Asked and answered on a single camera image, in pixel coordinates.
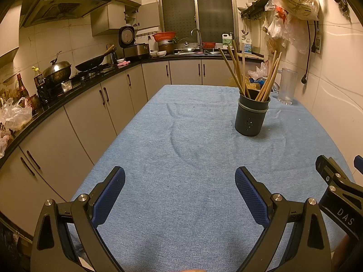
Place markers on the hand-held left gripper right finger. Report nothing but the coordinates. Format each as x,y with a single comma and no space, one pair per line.
252,198

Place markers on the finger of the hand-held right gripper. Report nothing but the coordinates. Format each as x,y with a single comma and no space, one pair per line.
358,164
329,172

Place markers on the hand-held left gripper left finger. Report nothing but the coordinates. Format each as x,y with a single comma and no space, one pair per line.
109,195

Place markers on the dark grey perforated utensil holder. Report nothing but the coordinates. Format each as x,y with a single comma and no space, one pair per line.
249,119

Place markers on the bunch of wooden chopsticks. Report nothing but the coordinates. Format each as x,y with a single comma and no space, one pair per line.
265,90

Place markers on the person's right forearm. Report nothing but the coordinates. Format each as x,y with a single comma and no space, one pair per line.
343,249

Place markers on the blue tablecloth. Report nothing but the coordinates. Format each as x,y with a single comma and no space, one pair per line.
184,153

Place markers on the beige lower cabinets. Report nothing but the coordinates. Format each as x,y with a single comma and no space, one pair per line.
90,110

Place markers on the frosted glass mug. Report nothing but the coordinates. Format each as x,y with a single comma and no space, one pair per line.
287,87

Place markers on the yellow plastic bag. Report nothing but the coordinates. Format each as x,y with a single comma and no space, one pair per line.
253,85

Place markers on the crumpled clear plastic bags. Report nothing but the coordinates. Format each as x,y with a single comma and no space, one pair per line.
17,116

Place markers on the white plastic bag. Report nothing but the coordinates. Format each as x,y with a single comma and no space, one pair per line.
259,72

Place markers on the gas stove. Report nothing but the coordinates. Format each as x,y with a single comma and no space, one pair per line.
85,75

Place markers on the dark bottle yellow cap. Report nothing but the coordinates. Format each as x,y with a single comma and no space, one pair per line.
39,85

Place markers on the pink cloth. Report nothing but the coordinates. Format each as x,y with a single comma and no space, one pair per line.
123,63

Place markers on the steel wok with lid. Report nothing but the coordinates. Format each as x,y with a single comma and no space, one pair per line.
58,72

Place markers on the black frying pan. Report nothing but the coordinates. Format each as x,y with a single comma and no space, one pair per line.
90,62

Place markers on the dark sauce bottle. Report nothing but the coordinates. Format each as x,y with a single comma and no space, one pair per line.
22,89

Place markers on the rice cooker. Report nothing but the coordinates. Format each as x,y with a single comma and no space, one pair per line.
136,50

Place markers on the white bowl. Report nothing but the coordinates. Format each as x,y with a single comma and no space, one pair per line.
160,53

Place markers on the white bottle blue label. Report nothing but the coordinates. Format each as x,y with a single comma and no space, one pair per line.
246,46

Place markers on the clear hanging plastic bags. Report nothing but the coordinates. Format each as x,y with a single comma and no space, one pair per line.
279,25

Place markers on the black kitchen countertop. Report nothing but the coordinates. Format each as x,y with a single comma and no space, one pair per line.
184,56

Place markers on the steel pot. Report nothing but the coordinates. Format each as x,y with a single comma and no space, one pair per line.
166,47

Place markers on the red sink basket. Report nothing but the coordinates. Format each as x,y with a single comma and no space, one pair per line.
208,45

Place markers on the white bottle green label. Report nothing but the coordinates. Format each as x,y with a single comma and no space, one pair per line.
227,41

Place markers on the glass pot lid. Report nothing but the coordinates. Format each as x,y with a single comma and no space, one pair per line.
187,45

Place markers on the red basin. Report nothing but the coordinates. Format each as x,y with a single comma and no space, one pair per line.
164,36

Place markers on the metal sink faucet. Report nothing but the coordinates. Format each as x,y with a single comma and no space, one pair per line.
200,38

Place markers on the kitchen window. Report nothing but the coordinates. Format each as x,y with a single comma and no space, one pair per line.
215,14

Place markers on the range hood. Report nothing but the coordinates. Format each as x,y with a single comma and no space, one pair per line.
62,5

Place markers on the wall socket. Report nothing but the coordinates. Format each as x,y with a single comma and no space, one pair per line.
317,42

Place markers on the black wall rack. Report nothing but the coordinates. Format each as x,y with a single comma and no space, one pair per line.
255,7

